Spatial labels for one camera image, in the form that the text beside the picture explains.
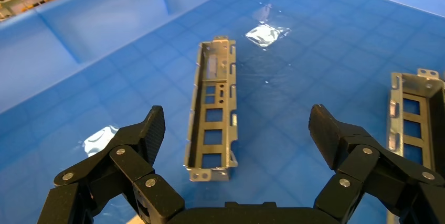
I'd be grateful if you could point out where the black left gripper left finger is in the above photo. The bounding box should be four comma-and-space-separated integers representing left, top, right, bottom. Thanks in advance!
37, 105, 186, 224

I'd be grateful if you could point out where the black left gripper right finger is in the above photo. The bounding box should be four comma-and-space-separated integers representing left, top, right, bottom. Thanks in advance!
308, 103, 445, 224

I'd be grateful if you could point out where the grey perforated metal channel bracket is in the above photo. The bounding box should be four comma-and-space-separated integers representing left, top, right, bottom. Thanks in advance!
387, 68, 445, 173
183, 36, 239, 183

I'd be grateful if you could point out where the blue plastic bin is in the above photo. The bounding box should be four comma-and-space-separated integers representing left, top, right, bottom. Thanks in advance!
0, 0, 445, 224

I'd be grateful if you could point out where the clear plastic film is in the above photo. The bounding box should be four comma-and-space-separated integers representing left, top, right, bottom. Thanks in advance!
82, 20, 293, 159

